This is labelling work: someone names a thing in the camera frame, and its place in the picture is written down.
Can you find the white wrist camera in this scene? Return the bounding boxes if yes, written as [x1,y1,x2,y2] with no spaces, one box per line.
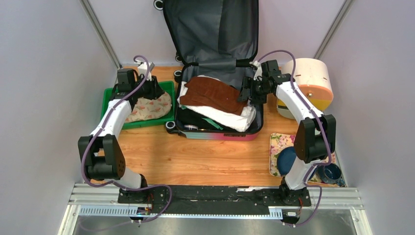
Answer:
[250,61,262,81]
[134,61,155,83]

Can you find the dark blue cup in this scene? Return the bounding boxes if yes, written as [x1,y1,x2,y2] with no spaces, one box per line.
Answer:
[317,164,346,187]

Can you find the dark blue plate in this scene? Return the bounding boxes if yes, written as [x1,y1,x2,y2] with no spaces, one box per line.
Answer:
[276,146,320,182]

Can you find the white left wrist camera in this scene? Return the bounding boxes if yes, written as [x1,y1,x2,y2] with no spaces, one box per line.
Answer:
[134,61,155,83]

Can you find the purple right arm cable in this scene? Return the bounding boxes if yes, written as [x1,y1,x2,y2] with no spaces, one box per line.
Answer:
[256,49,333,227]

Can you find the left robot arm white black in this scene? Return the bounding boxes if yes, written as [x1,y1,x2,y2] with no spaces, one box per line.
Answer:
[78,66,164,203]

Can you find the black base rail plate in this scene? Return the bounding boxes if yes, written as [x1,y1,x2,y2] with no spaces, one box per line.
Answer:
[117,185,311,215]

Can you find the black clothing in suitcase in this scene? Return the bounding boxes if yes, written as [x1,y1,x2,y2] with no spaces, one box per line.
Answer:
[176,108,236,132]

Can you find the green plastic tray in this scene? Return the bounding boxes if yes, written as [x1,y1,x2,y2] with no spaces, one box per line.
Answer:
[100,80,176,130]

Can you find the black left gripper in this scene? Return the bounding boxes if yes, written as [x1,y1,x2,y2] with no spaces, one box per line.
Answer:
[131,74,165,101]

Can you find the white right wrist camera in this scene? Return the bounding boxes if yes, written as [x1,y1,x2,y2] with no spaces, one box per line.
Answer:
[250,61,262,81]

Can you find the round pastel drawer cabinet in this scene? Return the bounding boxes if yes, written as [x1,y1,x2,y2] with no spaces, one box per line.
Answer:
[294,58,333,112]

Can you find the white folded cloth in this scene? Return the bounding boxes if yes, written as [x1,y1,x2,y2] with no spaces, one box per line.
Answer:
[177,75,256,132]

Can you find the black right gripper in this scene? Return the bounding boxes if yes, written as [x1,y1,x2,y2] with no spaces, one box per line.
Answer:
[236,76,271,105]

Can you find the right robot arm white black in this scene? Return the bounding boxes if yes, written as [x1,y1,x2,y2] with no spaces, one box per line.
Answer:
[238,58,336,206]

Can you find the floral pattern tray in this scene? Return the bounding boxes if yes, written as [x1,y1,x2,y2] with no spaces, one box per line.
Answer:
[269,133,338,187]

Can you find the brown cloth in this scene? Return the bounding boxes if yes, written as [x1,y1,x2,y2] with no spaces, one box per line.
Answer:
[179,76,248,115]

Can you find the floral beige fabric pouch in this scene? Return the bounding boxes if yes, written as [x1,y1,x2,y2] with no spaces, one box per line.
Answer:
[125,92,172,123]

